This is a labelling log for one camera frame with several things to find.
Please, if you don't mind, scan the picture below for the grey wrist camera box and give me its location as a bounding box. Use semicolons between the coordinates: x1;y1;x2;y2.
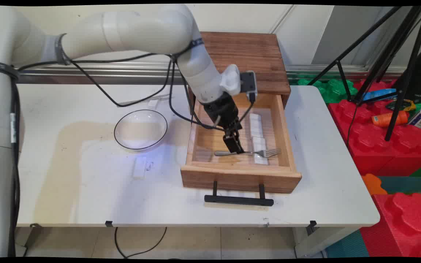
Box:
240;71;258;103

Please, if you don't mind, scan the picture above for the orange plastic bottle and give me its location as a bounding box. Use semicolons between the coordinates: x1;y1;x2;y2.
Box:
371;111;409;128

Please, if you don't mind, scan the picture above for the black camera tripod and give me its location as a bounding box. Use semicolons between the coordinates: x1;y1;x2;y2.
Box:
307;5;421;141

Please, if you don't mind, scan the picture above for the yellow and black object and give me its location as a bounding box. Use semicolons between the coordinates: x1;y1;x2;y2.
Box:
386;99;417;112

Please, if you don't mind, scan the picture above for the black floor cable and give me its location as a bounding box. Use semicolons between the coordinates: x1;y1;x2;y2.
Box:
114;227;168;259

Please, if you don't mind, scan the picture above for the silver metal table knife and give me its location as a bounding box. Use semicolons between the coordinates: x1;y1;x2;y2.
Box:
117;94;171;107

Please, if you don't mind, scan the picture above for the large red foam block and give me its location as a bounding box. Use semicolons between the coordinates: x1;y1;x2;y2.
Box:
327;78;421;176

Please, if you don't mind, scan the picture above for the blue flat object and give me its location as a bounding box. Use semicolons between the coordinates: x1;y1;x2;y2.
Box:
362;88;398;102

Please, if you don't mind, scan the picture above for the white table leg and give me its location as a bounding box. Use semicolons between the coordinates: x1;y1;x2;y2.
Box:
292;226;361;258

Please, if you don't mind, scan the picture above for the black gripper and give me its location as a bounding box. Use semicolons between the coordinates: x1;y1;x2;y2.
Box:
203;91;245;154

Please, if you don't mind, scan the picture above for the white bowl with black rim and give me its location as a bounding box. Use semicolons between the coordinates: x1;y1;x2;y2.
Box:
114;109;168;151

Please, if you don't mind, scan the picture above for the silver metal fork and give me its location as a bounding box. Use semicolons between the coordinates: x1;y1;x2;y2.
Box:
214;148;282;158

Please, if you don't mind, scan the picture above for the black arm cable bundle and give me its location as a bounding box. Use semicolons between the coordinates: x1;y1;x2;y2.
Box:
8;40;257;257

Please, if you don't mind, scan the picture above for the dark wooden drawer cabinet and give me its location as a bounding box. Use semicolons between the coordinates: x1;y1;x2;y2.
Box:
188;31;291;114

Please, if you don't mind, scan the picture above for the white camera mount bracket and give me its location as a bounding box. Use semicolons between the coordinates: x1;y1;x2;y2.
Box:
220;64;241;96

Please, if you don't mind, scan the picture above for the teal foam mat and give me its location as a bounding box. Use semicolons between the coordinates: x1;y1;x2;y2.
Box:
377;176;421;194

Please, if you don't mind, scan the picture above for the grey velcro cable strap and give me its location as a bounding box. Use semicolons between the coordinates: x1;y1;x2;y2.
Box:
55;33;69;66
0;61;20;79

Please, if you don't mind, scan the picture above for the wooden drawer with black handle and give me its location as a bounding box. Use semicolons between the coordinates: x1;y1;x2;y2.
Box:
181;91;302;207

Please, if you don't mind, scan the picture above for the metal wall rail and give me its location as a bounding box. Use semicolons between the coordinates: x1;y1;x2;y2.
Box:
16;61;409;85

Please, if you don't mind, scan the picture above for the red foam block with studs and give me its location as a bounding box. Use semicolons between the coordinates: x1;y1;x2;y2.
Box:
359;192;421;258

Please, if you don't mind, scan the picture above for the orange foam piece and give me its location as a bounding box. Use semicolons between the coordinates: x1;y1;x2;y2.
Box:
361;174;388;196

